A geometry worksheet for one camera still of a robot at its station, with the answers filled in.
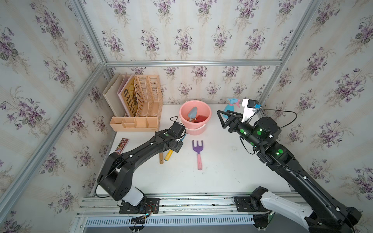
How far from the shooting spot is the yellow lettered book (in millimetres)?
929

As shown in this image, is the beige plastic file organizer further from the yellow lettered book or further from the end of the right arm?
the end of the right arm

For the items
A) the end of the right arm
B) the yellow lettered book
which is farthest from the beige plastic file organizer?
the end of the right arm
